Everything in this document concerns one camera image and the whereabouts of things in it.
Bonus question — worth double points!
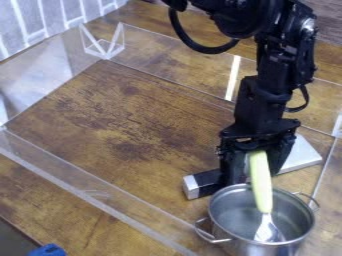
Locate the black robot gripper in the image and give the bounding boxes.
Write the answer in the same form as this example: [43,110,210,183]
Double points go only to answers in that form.
[218,76,301,186]

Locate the small silver pot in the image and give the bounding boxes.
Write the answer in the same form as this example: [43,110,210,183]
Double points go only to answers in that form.
[195,184,315,256]

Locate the clear acrylic barrier panel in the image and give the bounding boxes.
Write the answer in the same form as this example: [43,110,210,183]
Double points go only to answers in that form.
[0,6,342,256]

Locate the clear acrylic corner bracket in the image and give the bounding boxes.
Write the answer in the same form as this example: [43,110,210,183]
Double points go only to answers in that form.
[79,23,126,60]

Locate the grey flat metal box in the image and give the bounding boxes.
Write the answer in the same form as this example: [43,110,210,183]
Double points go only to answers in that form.
[279,134,322,174]

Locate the black and silver block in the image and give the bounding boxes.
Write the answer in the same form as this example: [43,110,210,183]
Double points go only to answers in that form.
[183,169,223,200]

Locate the yellow handled metal spoon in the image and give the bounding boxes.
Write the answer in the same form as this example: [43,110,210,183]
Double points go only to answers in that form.
[249,150,285,243]

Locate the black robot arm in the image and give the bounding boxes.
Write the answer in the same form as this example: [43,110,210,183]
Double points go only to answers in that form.
[162,0,317,190]

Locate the blue object at corner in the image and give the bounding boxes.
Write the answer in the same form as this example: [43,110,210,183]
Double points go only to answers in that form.
[27,244,67,256]

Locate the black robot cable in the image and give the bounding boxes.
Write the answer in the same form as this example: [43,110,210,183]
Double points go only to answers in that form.
[167,7,242,55]

